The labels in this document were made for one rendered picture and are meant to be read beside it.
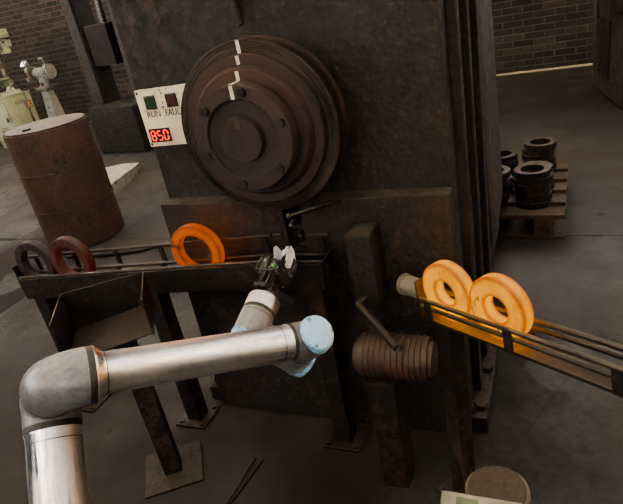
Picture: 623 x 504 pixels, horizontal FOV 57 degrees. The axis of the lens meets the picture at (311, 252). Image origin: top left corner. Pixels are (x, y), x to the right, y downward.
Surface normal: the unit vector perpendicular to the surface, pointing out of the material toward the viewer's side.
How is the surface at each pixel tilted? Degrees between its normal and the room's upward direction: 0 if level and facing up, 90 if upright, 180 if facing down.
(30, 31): 90
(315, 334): 52
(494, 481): 0
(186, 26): 90
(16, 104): 90
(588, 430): 0
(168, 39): 90
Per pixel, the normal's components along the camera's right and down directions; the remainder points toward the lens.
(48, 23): -0.35, 0.46
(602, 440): -0.18, -0.88
